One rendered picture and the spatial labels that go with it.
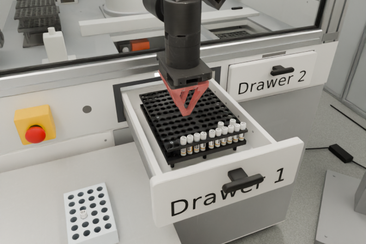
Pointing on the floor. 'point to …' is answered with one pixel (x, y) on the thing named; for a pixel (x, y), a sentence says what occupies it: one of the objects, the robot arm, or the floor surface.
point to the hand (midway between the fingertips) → (183, 107)
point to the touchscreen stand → (342, 210)
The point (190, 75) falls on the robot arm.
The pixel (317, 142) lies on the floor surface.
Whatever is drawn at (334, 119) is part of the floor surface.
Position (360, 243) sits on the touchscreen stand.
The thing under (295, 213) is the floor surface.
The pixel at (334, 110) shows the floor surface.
